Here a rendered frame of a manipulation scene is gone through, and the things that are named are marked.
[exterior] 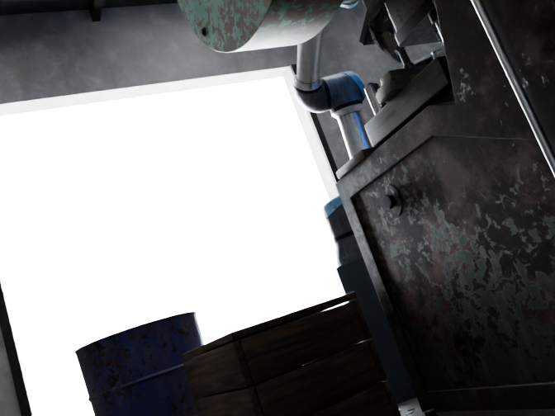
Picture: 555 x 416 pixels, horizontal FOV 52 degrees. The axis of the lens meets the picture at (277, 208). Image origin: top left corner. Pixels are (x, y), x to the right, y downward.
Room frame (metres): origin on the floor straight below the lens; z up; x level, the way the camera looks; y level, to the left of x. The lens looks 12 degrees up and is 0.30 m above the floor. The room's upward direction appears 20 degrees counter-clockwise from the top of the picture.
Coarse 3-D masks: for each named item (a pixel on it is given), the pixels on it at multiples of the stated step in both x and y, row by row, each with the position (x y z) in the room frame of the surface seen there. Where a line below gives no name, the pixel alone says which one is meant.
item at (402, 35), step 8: (424, 8) 1.19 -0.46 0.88; (432, 8) 1.17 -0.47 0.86; (416, 16) 1.22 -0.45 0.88; (424, 16) 1.20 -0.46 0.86; (432, 16) 1.18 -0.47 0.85; (408, 24) 1.25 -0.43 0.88; (416, 24) 1.23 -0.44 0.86; (424, 24) 1.24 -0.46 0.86; (432, 24) 1.20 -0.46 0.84; (400, 32) 1.28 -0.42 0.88; (408, 32) 1.26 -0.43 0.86; (416, 32) 1.27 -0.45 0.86; (424, 32) 1.28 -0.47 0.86; (432, 32) 1.30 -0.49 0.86; (400, 40) 1.29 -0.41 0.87; (408, 40) 1.30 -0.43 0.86; (416, 40) 1.31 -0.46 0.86; (424, 40) 1.33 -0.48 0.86; (432, 40) 1.35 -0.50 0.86
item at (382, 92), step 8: (400, 56) 1.21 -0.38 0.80; (408, 64) 1.20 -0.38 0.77; (392, 72) 1.17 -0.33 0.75; (400, 72) 1.18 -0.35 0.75; (408, 72) 1.19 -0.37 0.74; (416, 72) 1.20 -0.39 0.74; (384, 80) 1.19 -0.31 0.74; (392, 80) 1.15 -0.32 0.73; (400, 80) 1.16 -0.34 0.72; (408, 80) 1.17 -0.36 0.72; (384, 88) 1.17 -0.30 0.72; (392, 88) 1.15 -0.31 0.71; (400, 88) 1.16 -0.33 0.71; (376, 96) 1.20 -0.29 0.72; (384, 96) 1.18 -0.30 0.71; (392, 96) 1.19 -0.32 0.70
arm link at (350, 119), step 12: (348, 72) 1.87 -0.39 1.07; (324, 84) 1.83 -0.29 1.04; (336, 84) 1.84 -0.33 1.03; (348, 84) 1.85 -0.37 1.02; (360, 84) 1.86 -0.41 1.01; (336, 96) 1.85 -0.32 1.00; (348, 96) 1.85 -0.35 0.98; (360, 96) 1.88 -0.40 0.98; (336, 108) 1.87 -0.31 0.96; (348, 108) 1.86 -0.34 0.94; (360, 108) 1.89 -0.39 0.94; (348, 120) 1.88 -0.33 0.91; (360, 120) 1.89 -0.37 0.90; (348, 132) 1.89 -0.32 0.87; (360, 132) 1.88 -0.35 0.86; (348, 144) 1.91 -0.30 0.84; (360, 144) 1.89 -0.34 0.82
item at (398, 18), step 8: (392, 0) 1.30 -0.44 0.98; (400, 0) 1.28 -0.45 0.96; (408, 0) 1.26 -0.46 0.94; (416, 0) 1.23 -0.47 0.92; (424, 0) 1.22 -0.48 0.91; (392, 8) 1.31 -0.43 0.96; (400, 8) 1.29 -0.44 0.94; (408, 8) 1.27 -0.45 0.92; (416, 8) 1.24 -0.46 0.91; (392, 16) 1.32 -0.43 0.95; (400, 16) 1.30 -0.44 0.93; (408, 16) 1.27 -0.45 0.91; (392, 24) 1.36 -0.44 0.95; (400, 24) 1.31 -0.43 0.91
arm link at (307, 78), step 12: (300, 48) 1.66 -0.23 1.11; (312, 48) 1.64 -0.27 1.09; (300, 60) 1.70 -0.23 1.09; (312, 60) 1.68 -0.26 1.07; (300, 72) 1.73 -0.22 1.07; (312, 72) 1.73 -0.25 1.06; (300, 84) 1.78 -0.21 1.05; (312, 84) 1.77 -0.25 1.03; (300, 96) 1.81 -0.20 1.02; (312, 96) 1.80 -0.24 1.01; (324, 96) 1.83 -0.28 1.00; (312, 108) 1.86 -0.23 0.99; (324, 108) 1.87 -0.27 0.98
